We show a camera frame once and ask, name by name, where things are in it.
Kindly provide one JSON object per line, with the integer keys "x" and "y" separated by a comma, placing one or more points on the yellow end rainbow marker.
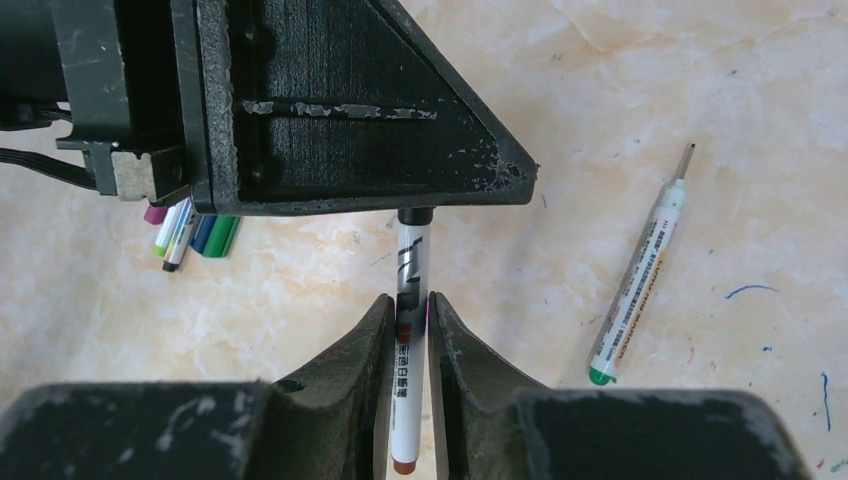
{"x": 181, "y": 237}

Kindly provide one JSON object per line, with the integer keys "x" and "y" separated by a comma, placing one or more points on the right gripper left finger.
{"x": 329, "y": 419}

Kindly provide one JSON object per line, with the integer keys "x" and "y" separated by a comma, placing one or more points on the black cap brown marker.
{"x": 411, "y": 306}

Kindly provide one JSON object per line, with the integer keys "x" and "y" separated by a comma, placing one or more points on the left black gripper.
{"x": 111, "y": 70}

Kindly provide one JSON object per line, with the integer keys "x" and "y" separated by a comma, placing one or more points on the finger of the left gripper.
{"x": 300, "y": 108}

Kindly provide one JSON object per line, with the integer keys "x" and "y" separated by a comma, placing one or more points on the blue end marker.
{"x": 202, "y": 231}

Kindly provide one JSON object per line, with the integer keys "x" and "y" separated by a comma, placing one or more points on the purple end green cap marker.
{"x": 155, "y": 215}

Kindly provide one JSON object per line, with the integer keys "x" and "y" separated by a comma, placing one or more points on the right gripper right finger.
{"x": 492, "y": 421}

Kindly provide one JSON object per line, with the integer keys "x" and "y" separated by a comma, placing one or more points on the green long nib marker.
{"x": 640, "y": 279}

